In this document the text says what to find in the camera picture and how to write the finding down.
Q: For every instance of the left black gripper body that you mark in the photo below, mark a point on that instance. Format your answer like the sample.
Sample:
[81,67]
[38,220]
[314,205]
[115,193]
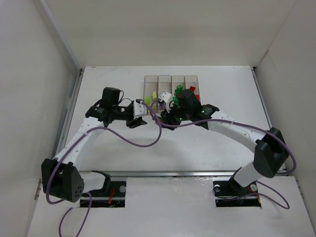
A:
[134,121]

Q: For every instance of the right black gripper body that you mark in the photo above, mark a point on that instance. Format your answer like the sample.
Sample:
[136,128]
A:
[167,116]

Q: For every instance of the green square lego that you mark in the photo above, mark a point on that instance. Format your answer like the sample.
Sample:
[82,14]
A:
[178,89]

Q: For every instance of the green purple lego plate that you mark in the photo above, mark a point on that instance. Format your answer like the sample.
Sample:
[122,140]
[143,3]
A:
[162,106]

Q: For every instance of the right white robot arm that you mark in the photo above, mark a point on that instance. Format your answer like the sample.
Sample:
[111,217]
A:
[268,146]

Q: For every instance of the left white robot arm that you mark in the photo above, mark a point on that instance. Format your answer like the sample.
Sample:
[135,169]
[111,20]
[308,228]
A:
[61,177]

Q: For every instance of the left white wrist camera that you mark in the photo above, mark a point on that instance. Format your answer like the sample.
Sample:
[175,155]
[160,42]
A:
[139,109]

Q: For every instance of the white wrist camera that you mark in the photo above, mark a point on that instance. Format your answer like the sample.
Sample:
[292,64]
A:
[139,109]
[167,99]

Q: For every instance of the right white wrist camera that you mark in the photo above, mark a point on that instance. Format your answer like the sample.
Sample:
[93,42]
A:
[167,99]

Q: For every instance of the aluminium rail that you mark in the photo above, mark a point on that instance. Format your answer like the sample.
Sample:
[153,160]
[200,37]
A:
[170,173]

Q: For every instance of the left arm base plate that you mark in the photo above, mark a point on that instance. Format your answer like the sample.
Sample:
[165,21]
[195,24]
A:
[113,197]

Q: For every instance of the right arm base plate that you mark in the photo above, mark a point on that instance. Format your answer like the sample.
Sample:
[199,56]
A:
[229,194]

